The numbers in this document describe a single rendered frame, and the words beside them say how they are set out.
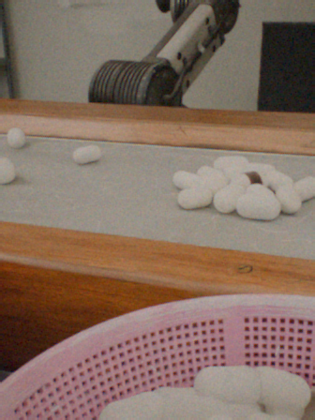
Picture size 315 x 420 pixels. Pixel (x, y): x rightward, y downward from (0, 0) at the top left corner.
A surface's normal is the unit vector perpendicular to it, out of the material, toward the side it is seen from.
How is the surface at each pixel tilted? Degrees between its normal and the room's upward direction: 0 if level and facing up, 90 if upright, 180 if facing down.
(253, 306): 75
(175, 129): 45
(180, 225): 0
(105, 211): 0
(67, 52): 90
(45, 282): 90
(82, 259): 0
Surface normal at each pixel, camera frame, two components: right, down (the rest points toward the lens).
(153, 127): -0.24, -0.40
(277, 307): -0.07, 0.11
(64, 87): -0.40, 0.35
